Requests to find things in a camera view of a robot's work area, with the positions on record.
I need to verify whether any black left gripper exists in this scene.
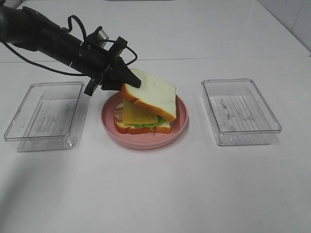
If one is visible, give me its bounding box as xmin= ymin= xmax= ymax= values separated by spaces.
xmin=41 ymin=29 xmax=141 ymax=95

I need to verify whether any curled bacon strip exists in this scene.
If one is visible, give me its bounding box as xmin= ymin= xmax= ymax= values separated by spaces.
xmin=113 ymin=107 xmax=123 ymax=122

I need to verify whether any yellow cheese slice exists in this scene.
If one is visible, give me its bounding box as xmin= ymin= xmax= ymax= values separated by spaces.
xmin=122 ymin=100 xmax=158 ymax=125

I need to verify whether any white bread slice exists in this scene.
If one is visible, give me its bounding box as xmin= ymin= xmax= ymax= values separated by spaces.
xmin=121 ymin=68 xmax=177 ymax=122
xmin=114 ymin=102 xmax=172 ymax=134

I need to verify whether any green lettuce leaf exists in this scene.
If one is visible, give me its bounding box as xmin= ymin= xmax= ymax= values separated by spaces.
xmin=131 ymin=115 xmax=166 ymax=128

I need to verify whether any pink round plate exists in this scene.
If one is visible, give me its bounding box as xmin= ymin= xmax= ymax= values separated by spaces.
xmin=101 ymin=92 xmax=189 ymax=150

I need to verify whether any clear left plastic tray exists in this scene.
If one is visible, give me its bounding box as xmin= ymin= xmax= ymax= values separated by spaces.
xmin=3 ymin=82 xmax=90 ymax=152

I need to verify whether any clear plastic tray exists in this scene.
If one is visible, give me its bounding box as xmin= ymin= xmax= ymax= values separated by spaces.
xmin=3 ymin=82 xmax=90 ymax=152
xmin=201 ymin=79 xmax=282 ymax=146

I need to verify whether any clear right plastic tray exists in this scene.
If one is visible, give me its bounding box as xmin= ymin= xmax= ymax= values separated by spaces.
xmin=201 ymin=79 xmax=282 ymax=146

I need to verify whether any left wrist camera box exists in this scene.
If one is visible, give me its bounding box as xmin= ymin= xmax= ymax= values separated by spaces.
xmin=86 ymin=26 xmax=109 ymax=48

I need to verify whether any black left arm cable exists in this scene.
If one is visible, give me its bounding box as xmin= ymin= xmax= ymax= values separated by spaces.
xmin=2 ymin=15 xmax=138 ymax=76

